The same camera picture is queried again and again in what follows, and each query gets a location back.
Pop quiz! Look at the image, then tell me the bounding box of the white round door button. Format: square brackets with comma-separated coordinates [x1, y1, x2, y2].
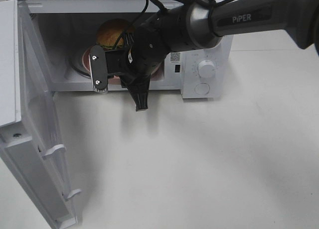
[195, 83, 210, 95]

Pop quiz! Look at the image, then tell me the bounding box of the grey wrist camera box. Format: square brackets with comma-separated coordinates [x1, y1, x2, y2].
[89, 45, 108, 93]

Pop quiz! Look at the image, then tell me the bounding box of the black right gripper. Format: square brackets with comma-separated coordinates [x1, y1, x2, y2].
[105, 29, 169, 112]

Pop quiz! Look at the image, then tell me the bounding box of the pink round plate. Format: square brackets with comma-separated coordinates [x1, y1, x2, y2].
[82, 47, 164, 85]

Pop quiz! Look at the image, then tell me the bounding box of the burger with lettuce and cheese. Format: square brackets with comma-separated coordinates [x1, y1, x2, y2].
[96, 18, 135, 51]

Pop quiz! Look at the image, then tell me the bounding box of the white microwave door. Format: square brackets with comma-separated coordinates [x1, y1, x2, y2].
[0, 0, 80, 229]

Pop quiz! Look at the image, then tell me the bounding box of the glass microwave turntable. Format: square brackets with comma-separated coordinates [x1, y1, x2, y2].
[68, 51, 91, 78]

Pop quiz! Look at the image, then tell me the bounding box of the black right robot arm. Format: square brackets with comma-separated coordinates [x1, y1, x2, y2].
[105, 0, 319, 111]

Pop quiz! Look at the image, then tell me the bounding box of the white microwave oven body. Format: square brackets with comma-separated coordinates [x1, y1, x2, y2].
[6, 0, 235, 101]

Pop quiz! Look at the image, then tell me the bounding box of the white round knob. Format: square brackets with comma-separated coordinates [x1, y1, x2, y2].
[197, 60, 216, 78]

